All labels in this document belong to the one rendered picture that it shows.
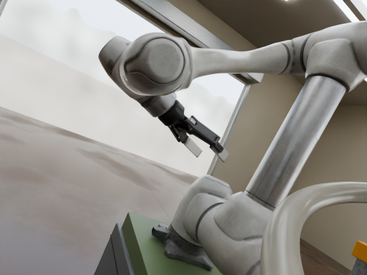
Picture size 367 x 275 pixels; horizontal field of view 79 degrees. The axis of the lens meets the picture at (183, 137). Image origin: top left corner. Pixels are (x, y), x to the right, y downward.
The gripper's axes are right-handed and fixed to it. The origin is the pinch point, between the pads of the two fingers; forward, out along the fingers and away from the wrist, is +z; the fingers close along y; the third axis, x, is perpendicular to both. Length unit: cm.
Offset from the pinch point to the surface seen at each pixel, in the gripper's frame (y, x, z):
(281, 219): -42.5, 17.0, -17.1
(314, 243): 266, -153, 594
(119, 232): 25.8, 36.8, 4.0
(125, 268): 9.0, 41.0, 4.3
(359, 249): -5, -22, 103
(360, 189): -41.7, 4.7, -3.7
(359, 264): -5, -16, 107
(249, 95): 345, -333, 221
